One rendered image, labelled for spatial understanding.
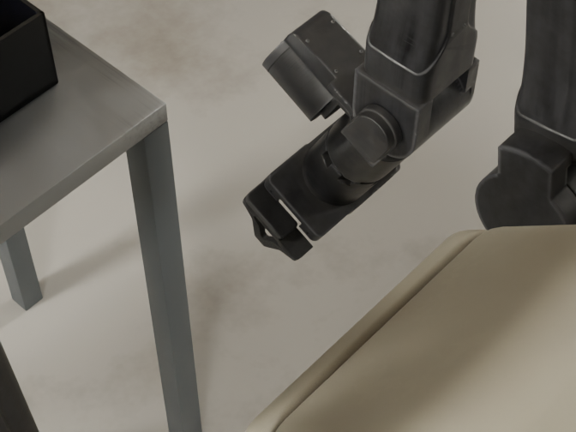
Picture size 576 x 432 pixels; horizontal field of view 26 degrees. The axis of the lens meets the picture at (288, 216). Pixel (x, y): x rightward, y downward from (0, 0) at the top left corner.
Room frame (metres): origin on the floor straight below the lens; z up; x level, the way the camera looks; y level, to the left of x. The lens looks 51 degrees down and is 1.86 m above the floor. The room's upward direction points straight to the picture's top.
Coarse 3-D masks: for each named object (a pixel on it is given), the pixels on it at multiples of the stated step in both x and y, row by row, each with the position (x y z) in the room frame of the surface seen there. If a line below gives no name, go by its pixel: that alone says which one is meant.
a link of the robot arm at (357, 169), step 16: (320, 112) 0.65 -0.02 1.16; (336, 128) 0.65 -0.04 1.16; (336, 144) 0.63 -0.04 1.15; (336, 160) 0.63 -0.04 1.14; (352, 160) 0.62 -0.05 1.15; (384, 160) 0.61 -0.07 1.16; (400, 160) 0.61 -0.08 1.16; (352, 176) 0.62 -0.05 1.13; (368, 176) 0.62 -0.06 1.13; (384, 176) 0.63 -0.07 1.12
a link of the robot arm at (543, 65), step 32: (544, 0) 0.53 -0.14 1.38; (544, 32) 0.53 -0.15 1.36; (544, 64) 0.53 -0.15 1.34; (544, 96) 0.52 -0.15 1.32; (544, 128) 0.51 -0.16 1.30; (512, 160) 0.50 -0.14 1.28; (544, 160) 0.49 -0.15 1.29; (480, 192) 0.52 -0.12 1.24; (512, 192) 0.50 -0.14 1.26; (544, 192) 0.48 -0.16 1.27; (512, 224) 0.50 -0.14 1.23; (544, 224) 0.48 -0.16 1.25
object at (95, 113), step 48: (48, 96) 1.02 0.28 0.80; (96, 96) 1.02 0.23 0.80; (144, 96) 1.02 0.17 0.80; (0, 144) 0.95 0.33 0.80; (48, 144) 0.95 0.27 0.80; (96, 144) 0.95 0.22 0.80; (144, 144) 0.99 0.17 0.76; (0, 192) 0.88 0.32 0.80; (48, 192) 0.88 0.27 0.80; (144, 192) 0.99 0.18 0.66; (0, 240) 0.83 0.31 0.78; (144, 240) 1.00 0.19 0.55; (192, 384) 1.01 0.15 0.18
